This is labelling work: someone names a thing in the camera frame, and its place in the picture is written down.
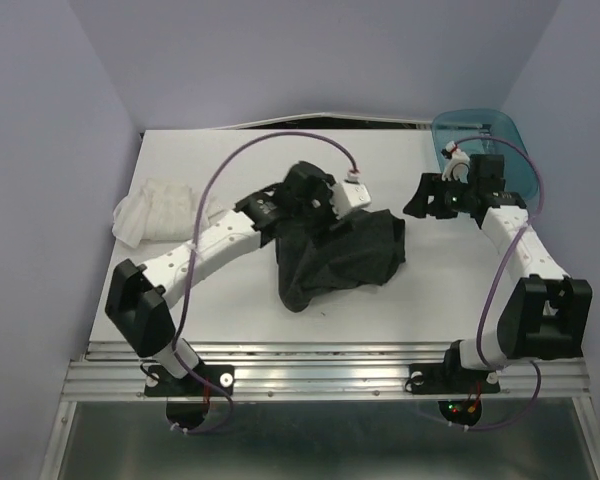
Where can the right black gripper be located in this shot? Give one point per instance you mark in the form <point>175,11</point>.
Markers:
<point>430,184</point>

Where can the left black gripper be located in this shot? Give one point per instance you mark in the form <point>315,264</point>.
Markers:
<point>322,234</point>

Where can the black skirt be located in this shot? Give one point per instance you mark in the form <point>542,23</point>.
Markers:
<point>369,255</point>

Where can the white pleated skirt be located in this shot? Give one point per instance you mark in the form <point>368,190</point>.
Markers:
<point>158,211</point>

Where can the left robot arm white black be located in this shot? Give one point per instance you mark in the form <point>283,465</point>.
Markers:
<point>140,297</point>

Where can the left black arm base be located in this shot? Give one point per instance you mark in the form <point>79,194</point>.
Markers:
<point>195,405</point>

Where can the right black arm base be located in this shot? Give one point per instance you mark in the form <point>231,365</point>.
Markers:
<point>462,388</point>

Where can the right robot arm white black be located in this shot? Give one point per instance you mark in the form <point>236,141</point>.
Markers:
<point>547,311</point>

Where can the teal plastic basket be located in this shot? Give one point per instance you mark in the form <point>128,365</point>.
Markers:
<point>487,124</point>

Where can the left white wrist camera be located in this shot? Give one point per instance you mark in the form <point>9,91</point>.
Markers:
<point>348,198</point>

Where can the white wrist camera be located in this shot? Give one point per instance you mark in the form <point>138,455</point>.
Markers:
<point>458,163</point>
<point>348,198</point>

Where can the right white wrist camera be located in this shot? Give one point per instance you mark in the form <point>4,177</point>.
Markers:
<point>458,163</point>

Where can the aluminium rail frame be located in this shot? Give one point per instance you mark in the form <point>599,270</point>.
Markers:
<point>321,394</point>

